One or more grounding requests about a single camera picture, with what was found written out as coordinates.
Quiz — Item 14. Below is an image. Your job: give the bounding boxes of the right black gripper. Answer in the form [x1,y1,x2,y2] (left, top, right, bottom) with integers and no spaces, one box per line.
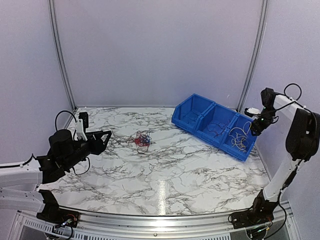
[249,107,276,136]

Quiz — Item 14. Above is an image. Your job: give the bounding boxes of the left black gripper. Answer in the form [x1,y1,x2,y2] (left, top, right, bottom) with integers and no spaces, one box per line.
[63,131,112,171]

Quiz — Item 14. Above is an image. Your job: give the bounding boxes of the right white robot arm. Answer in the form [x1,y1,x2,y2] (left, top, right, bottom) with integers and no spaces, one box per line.
[245,87,320,224]

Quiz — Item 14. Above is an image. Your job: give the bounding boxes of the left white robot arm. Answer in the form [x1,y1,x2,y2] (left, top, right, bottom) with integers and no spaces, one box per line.
[0,129,112,223]

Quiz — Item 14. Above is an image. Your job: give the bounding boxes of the blue three-compartment bin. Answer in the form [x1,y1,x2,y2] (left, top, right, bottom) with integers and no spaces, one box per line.
[171,94,257,162]

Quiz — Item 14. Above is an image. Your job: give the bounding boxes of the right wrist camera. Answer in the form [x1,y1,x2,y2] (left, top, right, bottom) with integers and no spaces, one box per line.
[244,107,261,118]

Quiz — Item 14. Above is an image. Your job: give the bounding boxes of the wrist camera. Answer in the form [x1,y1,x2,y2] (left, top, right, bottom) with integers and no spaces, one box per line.
[244,107,261,118]
[75,111,89,141]

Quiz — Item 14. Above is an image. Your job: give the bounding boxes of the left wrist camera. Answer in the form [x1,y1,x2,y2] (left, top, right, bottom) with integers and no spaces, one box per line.
[75,111,89,141]

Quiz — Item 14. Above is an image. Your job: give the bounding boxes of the yellow wires in bin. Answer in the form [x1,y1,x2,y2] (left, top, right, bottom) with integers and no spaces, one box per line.
[228,121,255,153]

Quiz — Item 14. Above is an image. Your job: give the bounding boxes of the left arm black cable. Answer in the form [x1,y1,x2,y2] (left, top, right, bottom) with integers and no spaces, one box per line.
[19,110,91,176]

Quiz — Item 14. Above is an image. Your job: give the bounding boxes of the aluminium front rail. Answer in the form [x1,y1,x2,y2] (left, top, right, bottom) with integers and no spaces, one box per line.
[9,201,301,240]

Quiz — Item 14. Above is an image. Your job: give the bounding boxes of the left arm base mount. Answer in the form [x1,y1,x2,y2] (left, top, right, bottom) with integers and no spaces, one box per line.
[36,189,80,228]

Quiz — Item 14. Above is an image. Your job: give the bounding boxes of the right aluminium frame post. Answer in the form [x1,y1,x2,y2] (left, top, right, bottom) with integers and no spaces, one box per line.
[236,0,270,113]

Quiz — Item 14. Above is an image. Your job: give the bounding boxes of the aluminium frame post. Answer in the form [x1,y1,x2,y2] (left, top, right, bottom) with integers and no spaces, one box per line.
[236,0,270,113]
[47,0,77,110]

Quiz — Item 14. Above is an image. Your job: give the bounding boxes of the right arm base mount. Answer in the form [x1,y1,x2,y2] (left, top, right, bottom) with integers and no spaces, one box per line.
[228,208,274,229]

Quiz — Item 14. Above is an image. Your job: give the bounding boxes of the left aluminium frame post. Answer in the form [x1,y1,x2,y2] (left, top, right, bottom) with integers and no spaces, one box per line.
[47,0,77,110]

